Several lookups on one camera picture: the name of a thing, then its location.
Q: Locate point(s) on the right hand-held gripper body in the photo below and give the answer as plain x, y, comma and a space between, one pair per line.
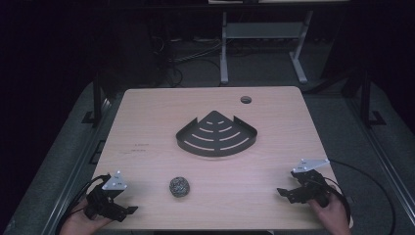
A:
311, 182

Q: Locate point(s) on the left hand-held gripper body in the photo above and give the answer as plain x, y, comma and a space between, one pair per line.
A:
105, 199

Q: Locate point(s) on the steel wool ball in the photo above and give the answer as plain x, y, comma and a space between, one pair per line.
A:
179, 187

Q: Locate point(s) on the black corner shelf rack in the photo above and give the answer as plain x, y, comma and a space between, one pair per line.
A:
216, 137

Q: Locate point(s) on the person's left hand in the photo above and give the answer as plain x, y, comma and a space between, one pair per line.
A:
78, 222

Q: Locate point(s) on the person's right hand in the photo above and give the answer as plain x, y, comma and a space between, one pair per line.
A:
331, 217

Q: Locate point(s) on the grey metal stand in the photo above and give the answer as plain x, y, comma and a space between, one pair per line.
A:
261, 31

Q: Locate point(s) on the aluminium frame rail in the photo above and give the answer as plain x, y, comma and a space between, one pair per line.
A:
385, 153
78, 166

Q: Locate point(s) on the black frame post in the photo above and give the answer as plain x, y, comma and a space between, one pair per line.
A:
366, 98
97, 98

